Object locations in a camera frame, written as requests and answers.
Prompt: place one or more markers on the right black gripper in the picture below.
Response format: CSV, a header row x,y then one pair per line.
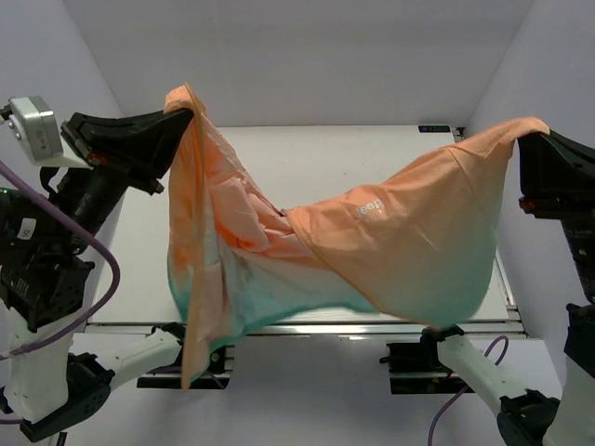
x,y
557,174

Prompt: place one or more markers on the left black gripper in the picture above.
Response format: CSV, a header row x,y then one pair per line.
x,y
135,148

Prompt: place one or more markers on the orange and teal jacket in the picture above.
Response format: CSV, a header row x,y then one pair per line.
x,y
419,246

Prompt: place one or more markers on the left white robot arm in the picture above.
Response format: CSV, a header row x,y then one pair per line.
x,y
86,165

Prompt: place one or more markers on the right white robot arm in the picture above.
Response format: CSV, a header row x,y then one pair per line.
x,y
497,373

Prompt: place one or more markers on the right blue corner label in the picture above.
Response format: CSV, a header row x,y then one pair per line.
x,y
434,129

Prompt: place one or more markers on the white front panel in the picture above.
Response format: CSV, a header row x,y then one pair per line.
x,y
318,390

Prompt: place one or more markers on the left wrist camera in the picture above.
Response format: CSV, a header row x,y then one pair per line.
x,y
34,125

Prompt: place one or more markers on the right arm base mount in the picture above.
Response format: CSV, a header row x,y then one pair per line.
x,y
413,370

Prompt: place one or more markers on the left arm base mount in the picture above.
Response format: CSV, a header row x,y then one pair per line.
x,y
216,376

